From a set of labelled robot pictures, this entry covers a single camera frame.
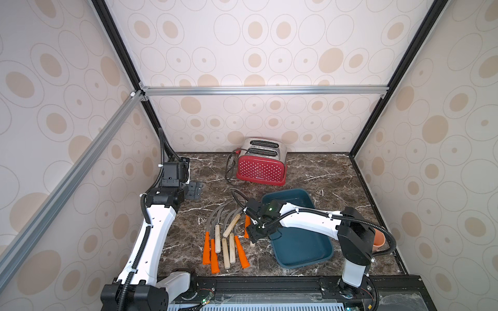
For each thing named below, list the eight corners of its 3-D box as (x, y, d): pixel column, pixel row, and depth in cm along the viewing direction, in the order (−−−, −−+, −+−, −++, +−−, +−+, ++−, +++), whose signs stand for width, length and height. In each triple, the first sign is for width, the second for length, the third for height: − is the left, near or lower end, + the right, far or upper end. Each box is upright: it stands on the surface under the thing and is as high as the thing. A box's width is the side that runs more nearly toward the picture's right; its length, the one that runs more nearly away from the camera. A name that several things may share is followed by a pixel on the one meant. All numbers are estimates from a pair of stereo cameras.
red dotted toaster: (238, 186, 107) (236, 163, 93) (240, 160, 119) (238, 137, 105) (284, 186, 107) (289, 163, 93) (281, 161, 119) (285, 137, 105)
